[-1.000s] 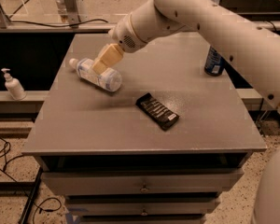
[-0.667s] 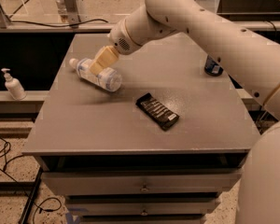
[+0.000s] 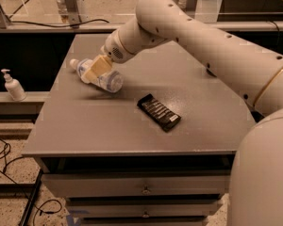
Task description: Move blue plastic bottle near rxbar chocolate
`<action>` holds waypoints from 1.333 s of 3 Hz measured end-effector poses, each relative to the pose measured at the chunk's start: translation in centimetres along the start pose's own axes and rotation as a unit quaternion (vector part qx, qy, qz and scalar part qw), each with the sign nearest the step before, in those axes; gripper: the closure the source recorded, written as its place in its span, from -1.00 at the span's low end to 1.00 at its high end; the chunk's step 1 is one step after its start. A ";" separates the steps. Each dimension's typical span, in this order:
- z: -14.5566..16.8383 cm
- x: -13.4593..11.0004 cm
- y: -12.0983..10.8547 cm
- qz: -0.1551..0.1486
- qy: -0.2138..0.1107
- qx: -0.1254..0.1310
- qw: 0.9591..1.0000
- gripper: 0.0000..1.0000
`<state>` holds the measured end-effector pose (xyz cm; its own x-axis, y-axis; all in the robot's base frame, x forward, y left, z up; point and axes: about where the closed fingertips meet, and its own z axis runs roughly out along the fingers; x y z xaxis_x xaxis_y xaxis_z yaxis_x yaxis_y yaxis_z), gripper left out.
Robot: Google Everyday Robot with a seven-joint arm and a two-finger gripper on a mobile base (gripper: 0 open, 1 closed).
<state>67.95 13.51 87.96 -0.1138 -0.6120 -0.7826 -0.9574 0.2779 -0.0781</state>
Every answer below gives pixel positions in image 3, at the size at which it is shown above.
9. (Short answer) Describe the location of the clear blue-label plastic bottle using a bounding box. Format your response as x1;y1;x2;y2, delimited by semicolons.
70;58;124;93

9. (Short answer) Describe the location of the grey drawer cabinet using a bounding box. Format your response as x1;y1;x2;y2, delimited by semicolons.
24;43;254;226

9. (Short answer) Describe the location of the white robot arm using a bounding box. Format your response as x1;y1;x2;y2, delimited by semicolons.
82;0;283;226

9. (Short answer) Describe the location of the left metal bracket post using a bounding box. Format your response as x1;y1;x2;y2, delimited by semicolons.
56;0;81;26

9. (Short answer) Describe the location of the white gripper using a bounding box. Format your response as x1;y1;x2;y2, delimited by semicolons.
81;31;134;83

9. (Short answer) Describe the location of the black floor cable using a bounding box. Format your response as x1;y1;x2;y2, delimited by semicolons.
0;129;63;226

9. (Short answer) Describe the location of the blue soda can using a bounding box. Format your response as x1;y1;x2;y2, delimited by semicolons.
206;68;217;78

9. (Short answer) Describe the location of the black rxbar chocolate bar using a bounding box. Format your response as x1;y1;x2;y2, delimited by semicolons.
137;94;181;132

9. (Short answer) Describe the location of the top grey drawer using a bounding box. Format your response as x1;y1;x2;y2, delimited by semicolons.
42;174;229;198

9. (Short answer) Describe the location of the middle grey drawer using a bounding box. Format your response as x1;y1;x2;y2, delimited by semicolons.
66;199;222;218

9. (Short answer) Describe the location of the black cable on ledge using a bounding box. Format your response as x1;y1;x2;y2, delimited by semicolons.
8;18;110;29

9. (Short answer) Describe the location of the white pump dispenser bottle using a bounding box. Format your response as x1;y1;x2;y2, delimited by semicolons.
1;69;26;101

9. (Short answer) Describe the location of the grey drawer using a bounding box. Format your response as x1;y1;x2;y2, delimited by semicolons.
42;174;229;198
66;199;222;218

